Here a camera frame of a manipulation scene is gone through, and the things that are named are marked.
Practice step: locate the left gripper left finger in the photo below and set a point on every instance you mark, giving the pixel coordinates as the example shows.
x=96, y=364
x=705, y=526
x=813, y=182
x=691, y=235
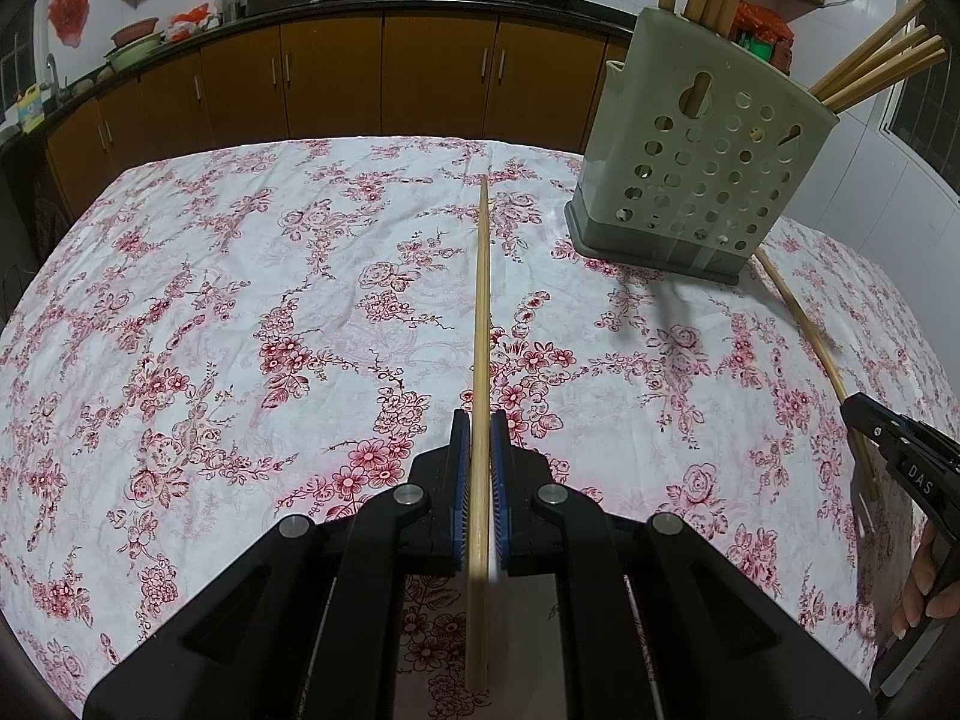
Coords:
x=306, y=623

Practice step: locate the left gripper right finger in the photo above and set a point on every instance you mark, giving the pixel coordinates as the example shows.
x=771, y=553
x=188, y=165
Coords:
x=654, y=621

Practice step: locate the brown lower kitchen cabinets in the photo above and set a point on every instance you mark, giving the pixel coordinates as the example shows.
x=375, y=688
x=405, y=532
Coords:
x=380, y=74

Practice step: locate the person's right hand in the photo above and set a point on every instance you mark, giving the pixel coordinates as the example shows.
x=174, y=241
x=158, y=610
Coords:
x=917, y=600

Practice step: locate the floral pink white tablecloth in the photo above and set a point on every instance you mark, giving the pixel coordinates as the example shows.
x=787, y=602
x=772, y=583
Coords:
x=231, y=337

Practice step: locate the window with grille right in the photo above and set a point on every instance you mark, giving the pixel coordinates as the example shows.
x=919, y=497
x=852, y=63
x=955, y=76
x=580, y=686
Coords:
x=924, y=114

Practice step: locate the window with grille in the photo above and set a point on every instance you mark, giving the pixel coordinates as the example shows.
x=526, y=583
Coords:
x=17, y=57
x=924, y=114

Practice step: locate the green perforated utensil holder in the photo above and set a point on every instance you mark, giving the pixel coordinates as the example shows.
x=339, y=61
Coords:
x=695, y=152

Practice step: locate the red plastic bag on counter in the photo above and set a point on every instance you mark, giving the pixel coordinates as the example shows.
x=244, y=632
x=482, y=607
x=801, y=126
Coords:
x=765, y=34

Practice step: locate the yellow detergent bottle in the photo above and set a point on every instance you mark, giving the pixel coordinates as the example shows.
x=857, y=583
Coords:
x=30, y=108

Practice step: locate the black countertop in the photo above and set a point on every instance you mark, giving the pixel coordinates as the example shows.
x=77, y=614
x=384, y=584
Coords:
x=585, y=16

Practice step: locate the window with grille left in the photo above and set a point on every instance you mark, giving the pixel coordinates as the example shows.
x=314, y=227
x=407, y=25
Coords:
x=17, y=57

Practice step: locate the red bag hanging on wall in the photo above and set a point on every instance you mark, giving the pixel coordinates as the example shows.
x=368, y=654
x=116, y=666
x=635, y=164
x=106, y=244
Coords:
x=68, y=19

